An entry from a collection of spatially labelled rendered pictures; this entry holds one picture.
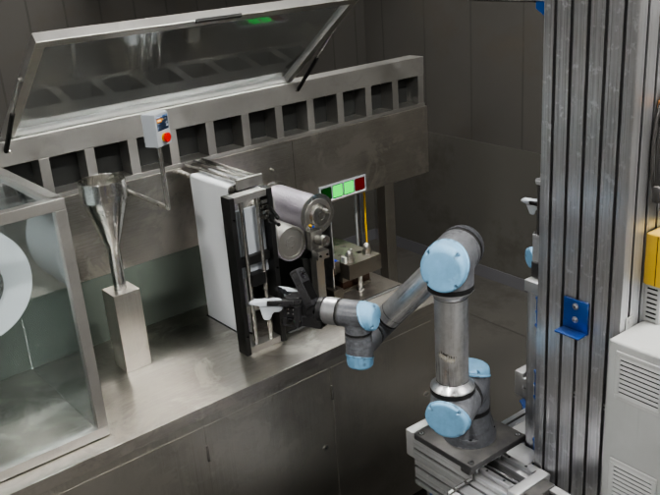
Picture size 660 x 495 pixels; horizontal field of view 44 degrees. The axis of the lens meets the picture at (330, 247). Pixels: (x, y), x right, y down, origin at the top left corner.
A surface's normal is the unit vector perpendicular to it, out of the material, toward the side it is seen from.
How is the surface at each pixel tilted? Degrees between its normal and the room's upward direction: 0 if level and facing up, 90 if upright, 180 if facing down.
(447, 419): 97
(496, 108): 90
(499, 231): 90
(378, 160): 90
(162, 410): 0
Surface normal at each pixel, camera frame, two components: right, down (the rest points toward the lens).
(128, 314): 0.63, 0.23
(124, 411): -0.07, -0.93
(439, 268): -0.44, 0.22
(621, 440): -0.79, 0.27
